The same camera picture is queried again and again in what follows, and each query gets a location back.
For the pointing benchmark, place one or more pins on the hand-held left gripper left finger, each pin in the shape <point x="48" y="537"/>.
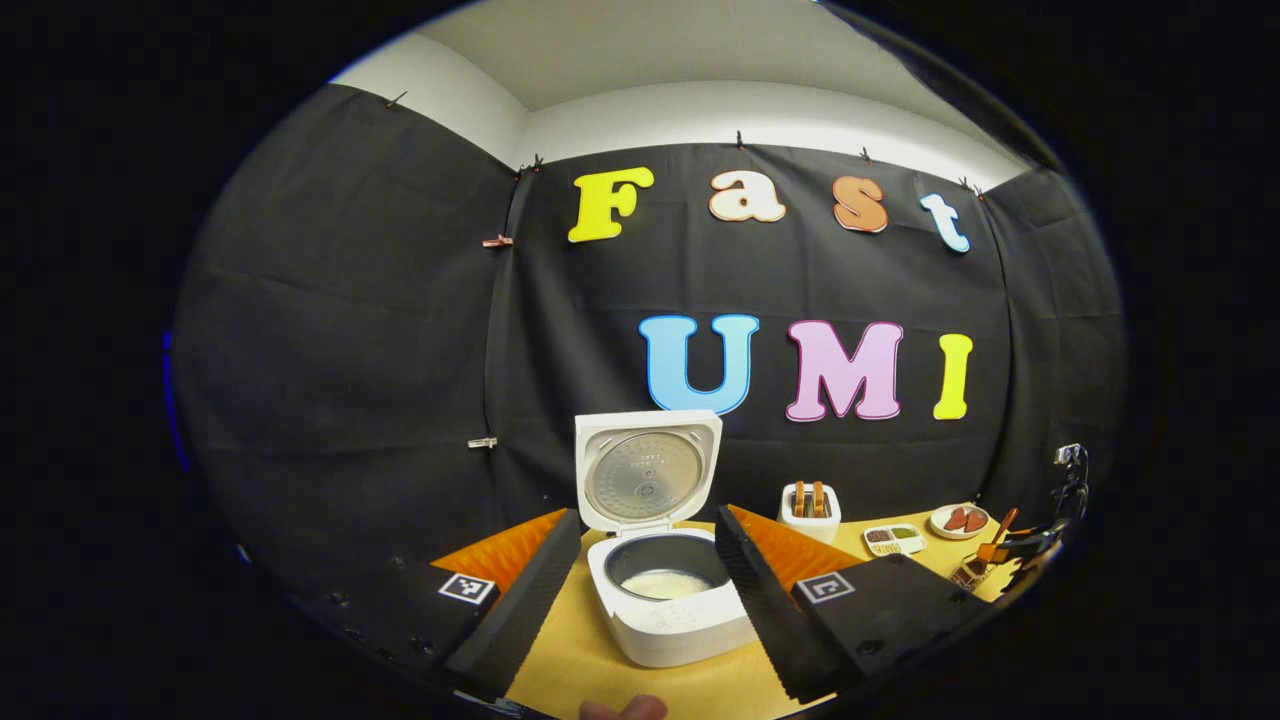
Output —
<point x="520" y="600"/>

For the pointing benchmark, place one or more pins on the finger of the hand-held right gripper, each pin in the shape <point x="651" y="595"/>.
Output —
<point x="1035" y="575"/>
<point x="1030" y="543"/>

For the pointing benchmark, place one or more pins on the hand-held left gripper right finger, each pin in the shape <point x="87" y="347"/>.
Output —
<point x="765" y="600"/>

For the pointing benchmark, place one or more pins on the brown wooden spoon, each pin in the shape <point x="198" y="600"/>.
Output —
<point x="1005" y="522"/>

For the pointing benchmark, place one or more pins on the white rice cooker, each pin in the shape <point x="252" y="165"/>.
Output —
<point x="680" y="630"/>

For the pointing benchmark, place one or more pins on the white rice heap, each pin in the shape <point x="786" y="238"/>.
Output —
<point x="665" y="585"/>

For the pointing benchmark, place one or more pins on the red meat piece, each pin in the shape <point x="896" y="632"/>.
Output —
<point x="975" y="521"/>
<point x="955" y="519"/>

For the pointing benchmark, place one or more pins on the white toaster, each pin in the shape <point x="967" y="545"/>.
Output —
<point x="810" y="528"/>

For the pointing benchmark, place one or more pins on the round white plate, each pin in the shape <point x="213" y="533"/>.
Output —
<point x="940" y="525"/>

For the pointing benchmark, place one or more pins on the toasted bread slice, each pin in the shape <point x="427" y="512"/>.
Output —
<point x="818" y="498"/>
<point x="799" y="498"/>

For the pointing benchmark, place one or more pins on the white divided grain dish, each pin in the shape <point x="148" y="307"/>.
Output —
<point x="895" y="540"/>

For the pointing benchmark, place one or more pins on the black backdrop cloth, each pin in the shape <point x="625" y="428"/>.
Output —
<point x="350" y="350"/>

